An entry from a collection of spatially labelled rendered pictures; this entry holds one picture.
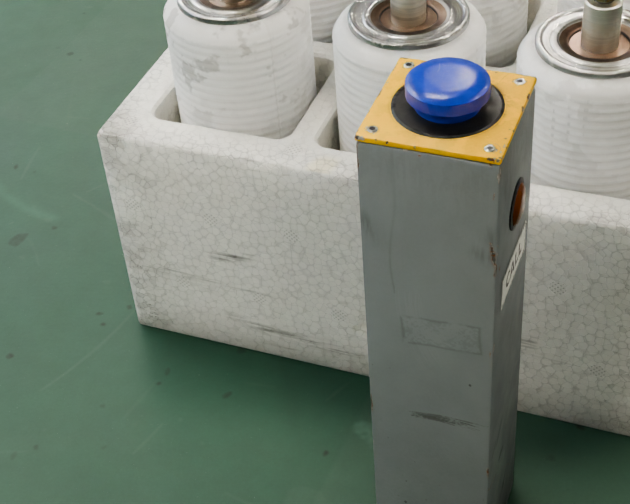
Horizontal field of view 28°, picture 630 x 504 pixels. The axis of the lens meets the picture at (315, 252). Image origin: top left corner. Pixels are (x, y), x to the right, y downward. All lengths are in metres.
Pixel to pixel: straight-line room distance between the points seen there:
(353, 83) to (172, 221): 0.17
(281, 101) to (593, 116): 0.21
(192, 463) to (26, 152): 0.41
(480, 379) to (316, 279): 0.21
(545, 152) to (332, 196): 0.14
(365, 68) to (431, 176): 0.19
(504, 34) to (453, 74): 0.30
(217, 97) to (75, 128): 0.37
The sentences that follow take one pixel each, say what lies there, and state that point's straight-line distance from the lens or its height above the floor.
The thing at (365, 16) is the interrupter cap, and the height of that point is 0.25.
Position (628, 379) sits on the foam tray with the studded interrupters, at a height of 0.06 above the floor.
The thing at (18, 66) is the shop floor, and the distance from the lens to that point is 1.29.
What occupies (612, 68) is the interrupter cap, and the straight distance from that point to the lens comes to 0.74.
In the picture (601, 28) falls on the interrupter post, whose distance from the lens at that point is 0.75.
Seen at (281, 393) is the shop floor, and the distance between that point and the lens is 0.89.
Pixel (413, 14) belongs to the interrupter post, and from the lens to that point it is 0.78.
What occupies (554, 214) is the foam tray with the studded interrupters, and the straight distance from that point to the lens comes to 0.75.
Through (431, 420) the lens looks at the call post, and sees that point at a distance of 0.70.
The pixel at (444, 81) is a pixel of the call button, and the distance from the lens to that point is 0.59.
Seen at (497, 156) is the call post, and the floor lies 0.31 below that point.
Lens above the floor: 0.66
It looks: 41 degrees down
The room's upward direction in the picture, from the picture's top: 5 degrees counter-clockwise
